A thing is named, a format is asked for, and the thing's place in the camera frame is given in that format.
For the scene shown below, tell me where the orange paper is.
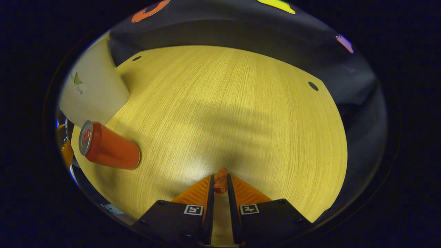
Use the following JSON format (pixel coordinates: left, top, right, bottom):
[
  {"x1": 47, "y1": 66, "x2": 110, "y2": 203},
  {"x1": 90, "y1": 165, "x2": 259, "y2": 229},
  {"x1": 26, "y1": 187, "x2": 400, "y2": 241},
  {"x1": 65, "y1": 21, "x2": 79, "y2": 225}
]
[{"x1": 214, "y1": 168, "x2": 228, "y2": 194}]

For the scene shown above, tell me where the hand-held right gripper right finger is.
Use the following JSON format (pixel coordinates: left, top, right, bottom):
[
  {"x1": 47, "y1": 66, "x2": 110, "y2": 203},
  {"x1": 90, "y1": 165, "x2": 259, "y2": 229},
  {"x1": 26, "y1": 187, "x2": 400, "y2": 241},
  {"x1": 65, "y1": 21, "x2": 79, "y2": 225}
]
[{"x1": 226, "y1": 174, "x2": 312, "y2": 245}]

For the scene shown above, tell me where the red pop can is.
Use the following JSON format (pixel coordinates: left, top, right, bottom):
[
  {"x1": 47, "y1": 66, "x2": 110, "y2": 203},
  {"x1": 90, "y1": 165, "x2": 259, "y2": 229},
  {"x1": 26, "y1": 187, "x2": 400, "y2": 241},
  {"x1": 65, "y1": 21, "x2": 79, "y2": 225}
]
[{"x1": 79, "y1": 121, "x2": 141, "y2": 170}]

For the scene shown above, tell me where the white desktop garbage bin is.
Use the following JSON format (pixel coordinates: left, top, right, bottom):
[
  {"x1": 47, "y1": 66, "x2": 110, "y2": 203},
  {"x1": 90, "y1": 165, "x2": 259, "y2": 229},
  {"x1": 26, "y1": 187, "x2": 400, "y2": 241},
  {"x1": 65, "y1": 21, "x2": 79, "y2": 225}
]
[{"x1": 59, "y1": 37, "x2": 131, "y2": 128}]

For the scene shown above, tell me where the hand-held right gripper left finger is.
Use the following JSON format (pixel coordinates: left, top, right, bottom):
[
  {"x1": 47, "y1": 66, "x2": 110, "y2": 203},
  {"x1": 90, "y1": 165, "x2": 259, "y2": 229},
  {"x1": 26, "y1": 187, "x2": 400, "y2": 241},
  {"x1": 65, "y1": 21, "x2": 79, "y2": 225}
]
[{"x1": 133, "y1": 175, "x2": 215, "y2": 246}]

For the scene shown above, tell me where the wooden desktop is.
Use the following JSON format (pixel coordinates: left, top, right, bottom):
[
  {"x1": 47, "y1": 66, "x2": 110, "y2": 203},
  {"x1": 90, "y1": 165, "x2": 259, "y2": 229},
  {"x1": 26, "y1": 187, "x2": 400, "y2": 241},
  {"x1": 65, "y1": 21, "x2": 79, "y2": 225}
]
[{"x1": 71, "y1": 45, "x2": 348, "y2": 247}]

